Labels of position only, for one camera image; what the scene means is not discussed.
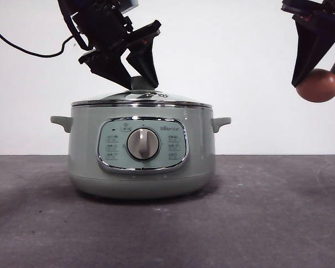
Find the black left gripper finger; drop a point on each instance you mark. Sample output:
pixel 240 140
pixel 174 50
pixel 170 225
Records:
pixel 145 62
pixel 109 68

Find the glass lid with green knob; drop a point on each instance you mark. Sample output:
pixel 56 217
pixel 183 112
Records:
pixel 141 97

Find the sage green electric pot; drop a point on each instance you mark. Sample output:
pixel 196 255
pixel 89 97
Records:
pixel 86 156

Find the brown egg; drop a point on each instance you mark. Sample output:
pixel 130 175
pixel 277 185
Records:
pixel 318 85

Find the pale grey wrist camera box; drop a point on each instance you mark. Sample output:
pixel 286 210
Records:
pixel 128 4

